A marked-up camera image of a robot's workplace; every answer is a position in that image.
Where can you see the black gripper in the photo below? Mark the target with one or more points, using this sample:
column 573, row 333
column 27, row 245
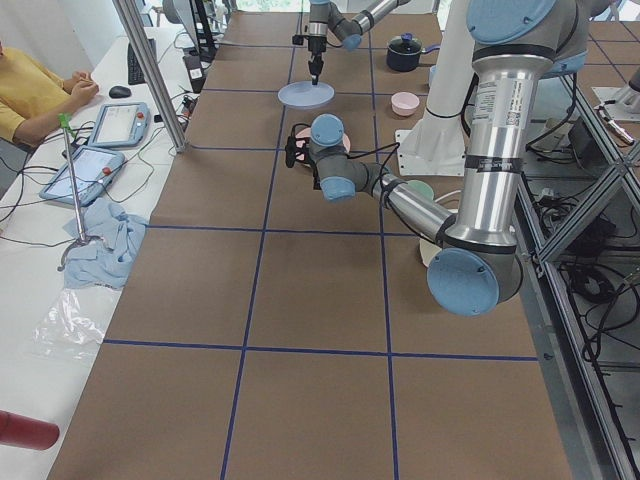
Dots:
column 315, row 179
column 316, row 48

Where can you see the blue plate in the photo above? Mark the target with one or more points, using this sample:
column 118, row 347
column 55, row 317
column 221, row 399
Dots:
column 305, row 95

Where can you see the pink plate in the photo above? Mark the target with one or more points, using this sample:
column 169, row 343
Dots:
column 345, row 142

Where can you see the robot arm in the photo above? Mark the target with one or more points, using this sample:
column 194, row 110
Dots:
column 517, row 43
column 325, row 17

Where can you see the dark blue cooking pot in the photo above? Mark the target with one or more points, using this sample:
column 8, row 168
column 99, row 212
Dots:
column 405, row 51

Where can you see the pink bowl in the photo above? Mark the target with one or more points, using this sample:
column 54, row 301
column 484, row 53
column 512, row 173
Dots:
column 404, row 103

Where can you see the green bowl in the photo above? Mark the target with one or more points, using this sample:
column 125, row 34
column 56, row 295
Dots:
column 421, row 188

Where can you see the black keyboard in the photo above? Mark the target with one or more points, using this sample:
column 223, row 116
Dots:
column 135, row 74

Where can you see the upper teach pendant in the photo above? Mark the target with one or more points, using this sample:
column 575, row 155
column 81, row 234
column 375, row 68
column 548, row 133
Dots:
column 120, row 125

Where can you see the teach pendant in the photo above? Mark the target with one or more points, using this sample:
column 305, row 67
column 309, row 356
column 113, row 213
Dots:
column 120, row 125
column 94, row 170

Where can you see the black computer mouse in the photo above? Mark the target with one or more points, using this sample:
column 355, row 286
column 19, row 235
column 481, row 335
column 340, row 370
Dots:
column 119, row 92

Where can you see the lower teach pendant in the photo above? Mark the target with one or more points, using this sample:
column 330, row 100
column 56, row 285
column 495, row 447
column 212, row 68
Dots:
column 94, row 170

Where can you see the light blue cloth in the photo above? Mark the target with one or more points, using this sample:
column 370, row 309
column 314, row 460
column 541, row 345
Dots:
column 107, row 261

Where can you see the metal stand with green clip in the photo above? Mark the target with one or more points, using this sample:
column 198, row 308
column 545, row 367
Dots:
column 83, row 239

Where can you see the person in yellow shirt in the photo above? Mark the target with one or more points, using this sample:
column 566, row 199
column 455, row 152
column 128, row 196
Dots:
column 33, row 97

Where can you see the clear plastic bag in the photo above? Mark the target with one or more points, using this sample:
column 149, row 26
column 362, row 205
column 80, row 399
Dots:
column 75, row 326

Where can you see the red cylinder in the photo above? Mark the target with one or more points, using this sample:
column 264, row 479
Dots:
column 26, row 432

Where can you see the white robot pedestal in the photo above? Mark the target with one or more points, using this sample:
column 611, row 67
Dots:
column 449, row 86

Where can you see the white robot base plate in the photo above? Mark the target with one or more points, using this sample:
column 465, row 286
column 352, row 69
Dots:
column 424, row 154

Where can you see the aluminium frame post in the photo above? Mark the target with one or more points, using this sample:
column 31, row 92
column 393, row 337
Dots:
column 132, row 24

